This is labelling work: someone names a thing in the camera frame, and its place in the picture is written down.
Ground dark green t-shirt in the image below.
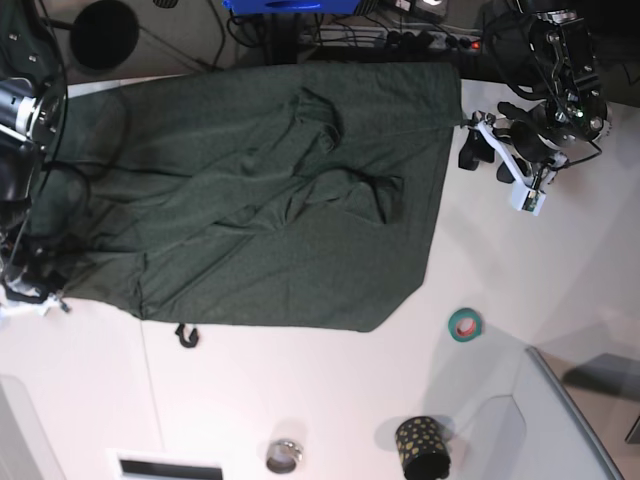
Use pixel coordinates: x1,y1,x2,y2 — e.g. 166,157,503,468
26,63,461,332

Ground small black clip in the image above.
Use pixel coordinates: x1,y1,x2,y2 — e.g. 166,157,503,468
174,323,200,349

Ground white slotted tray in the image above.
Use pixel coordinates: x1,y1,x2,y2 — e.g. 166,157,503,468
106,449,227,480

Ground white power strip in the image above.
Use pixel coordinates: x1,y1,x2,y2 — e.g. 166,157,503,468
385,30,483,55

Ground blue plastic box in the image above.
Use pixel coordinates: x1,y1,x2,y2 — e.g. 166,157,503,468
222,0,360,15

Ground green tape roll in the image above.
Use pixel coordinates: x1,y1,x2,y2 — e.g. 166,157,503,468
448,308,484,343

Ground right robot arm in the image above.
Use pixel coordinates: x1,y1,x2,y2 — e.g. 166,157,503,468
1,1,90,306

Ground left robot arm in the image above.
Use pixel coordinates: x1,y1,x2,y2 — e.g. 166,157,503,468
458,1,610,189

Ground round black stand base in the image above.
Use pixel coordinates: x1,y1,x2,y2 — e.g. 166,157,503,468
69,0,140,71

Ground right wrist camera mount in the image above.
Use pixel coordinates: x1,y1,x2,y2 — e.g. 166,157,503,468
1,287,71,321

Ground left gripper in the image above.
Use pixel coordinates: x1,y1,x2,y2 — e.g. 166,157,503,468
458,102,555,184

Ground silver tape roll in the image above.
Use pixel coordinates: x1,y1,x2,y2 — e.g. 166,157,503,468
265,439,304,475

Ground black gold-dotted cup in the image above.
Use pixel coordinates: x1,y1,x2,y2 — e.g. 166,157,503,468
395,416,451,480

